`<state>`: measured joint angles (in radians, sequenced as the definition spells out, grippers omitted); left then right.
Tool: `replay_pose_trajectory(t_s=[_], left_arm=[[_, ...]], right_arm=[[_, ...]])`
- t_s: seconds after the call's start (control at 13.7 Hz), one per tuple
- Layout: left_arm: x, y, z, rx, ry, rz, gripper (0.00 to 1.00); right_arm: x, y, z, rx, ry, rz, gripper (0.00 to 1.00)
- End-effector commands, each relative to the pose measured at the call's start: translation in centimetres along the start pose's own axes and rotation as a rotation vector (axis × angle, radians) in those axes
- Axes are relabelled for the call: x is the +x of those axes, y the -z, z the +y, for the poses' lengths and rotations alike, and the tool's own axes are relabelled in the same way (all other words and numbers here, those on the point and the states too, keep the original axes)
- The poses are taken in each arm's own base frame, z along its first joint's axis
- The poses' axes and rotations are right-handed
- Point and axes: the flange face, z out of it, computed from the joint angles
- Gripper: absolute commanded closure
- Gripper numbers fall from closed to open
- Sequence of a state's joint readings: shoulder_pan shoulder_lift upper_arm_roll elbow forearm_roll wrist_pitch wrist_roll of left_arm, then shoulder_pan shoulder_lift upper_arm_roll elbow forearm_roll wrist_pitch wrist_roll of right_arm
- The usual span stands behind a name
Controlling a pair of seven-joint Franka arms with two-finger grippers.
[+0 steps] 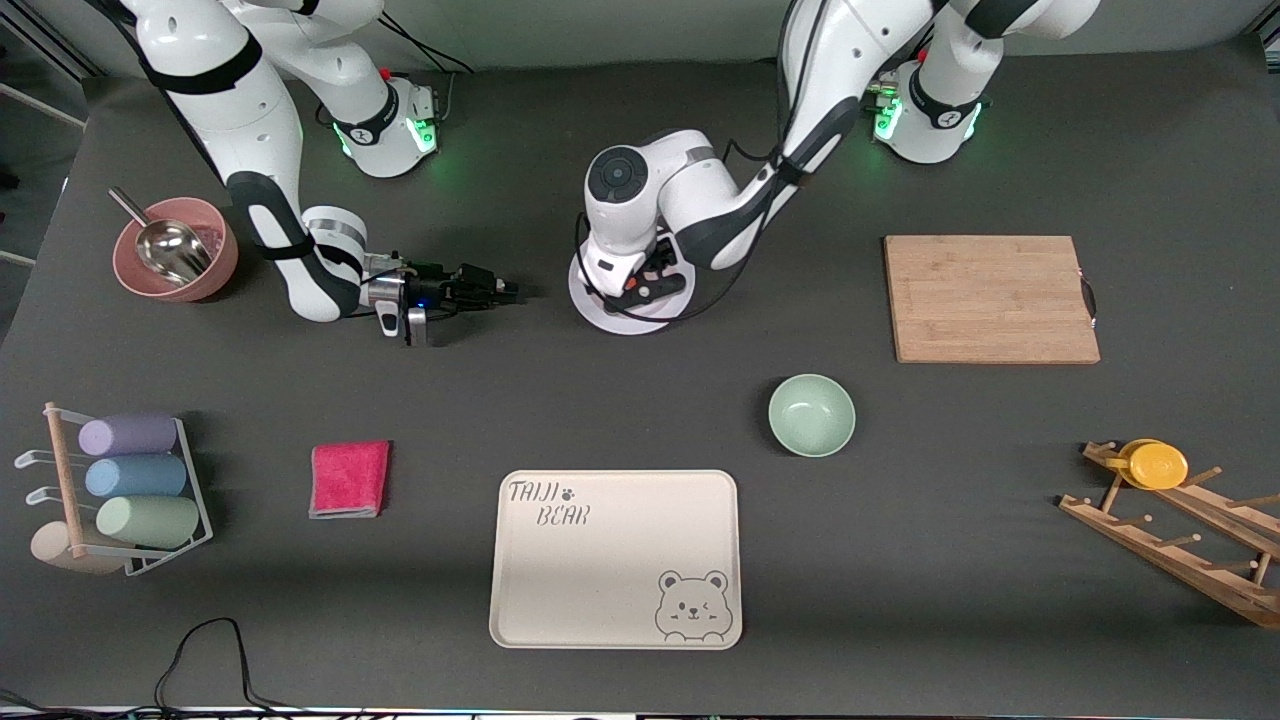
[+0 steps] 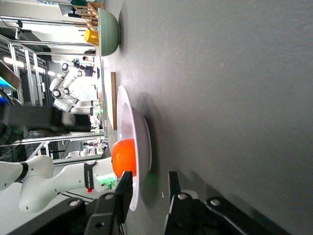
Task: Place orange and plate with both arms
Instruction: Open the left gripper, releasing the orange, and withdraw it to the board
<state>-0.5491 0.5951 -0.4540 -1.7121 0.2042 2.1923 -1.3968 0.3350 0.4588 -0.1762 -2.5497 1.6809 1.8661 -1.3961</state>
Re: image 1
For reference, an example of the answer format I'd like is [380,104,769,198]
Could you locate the cream bear print tray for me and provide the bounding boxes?
[489,469,744,651]

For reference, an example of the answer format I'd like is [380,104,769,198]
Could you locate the pink bowl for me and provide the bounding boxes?
[112,197,240,303]

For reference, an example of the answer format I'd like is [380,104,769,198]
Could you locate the purple cup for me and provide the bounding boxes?
[78,413,179,458]

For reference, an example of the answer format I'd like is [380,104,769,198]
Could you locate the metal scoop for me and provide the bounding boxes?
[108,186,214,286]

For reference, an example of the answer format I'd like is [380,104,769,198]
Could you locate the white wire cup rack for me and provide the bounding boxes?
[14,402,214,578]

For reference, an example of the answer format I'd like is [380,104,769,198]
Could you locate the pink folded cloth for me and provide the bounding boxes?
[308,441,391,520]

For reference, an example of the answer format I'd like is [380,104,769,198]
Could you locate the wooden mug rack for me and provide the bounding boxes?
[1058,440,1280,631]

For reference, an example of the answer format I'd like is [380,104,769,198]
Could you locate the wooden cutting board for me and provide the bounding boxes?
[883,235,1102,365]

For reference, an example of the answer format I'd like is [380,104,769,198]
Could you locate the yellow cup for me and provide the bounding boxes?
[1105,438,1190,491]

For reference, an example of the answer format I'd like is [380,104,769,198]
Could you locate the light green cup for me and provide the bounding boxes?
[96,495,201,549]

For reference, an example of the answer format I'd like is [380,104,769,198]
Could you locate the pale green bowl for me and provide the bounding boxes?
[768,374,857,459]

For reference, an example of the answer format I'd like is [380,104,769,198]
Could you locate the white round plate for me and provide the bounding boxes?
[567,248,703,337]

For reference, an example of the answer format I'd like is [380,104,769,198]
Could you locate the beige cup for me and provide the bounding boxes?
[30,520,126,577]

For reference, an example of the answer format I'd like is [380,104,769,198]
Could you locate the black right arm base cables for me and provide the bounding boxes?
[378,15,477,129]

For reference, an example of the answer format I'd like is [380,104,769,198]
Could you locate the blue cup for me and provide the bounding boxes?
[85,455,188,499]

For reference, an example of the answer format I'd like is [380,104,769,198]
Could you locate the black cable on table edge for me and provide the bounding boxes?
[0,617,331,720]

